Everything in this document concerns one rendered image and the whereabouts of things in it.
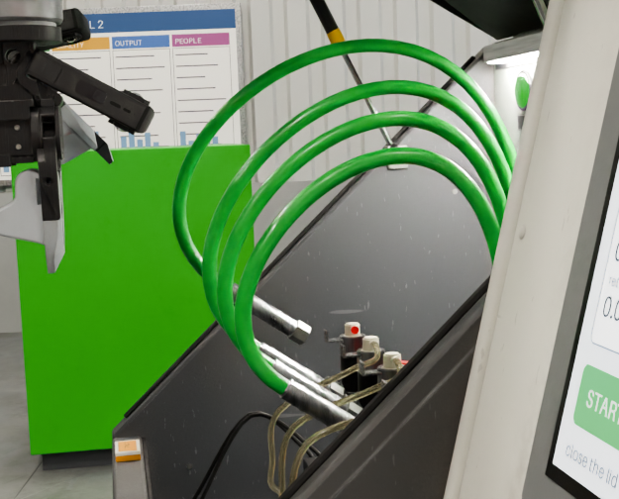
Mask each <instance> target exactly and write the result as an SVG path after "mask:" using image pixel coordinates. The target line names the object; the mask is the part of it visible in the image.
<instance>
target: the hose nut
mask: <svg viewBox="0 0 619 499"><path fill-rule="evenodd" d="M310 331H311V327H309V326H307V325H306V324H304V323H303V322H301V321H297V327H296V329H295V331H294V332H293V334H292V335H289V336H288V338H289V339H291V340H292V341H294V342H296V343H297V344H299V345H302V344H303V343H304V342H305V341H306V340H307V339H308V337H309V334H310Z"/></svg>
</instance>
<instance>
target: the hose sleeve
mask: <svg viewBox="0 0 619 499"><path fill-rule="evenodd" d="M238 287H239V285H238V284H236V283H234V284H233V300H234V304H235V303H236V296H237V291H238ZM252 314H253V315H255V316H256V317H258V318H260V319H261V320H263V321H265V322H266V323H268V324H270V325H271V326H272V327H275V328H276V329H278V330H279V331H281V332H283V333H284V334H286V335H288V336H289V335H292V334H293V332H294V331H295V329H296V327H297V321H296V320H294V319H292V318H291V317H289V316H288V315H287V314H284V313H283V312H282V311H280V310H278V309H276V308H274V307H273V306H271V305H269V304H268V303H266V302H265V301H263V300H261V299H260V298H258V297H256V295H255V296H254V302H253V308H252Z"/></svg>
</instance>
